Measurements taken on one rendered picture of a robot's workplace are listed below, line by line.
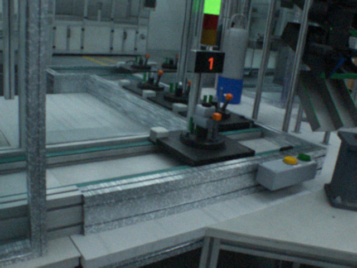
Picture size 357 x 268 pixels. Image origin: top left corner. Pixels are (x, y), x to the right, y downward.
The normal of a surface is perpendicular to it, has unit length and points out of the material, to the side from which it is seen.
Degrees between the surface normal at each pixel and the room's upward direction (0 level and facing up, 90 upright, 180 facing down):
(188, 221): 0
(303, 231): 0
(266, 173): 90
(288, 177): 90
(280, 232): 0
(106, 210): 90
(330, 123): 45
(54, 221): 90
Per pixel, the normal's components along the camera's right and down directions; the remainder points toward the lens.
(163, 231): 0.11, -0.94
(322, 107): 0.37, -0.44
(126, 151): 0.57, 0.31
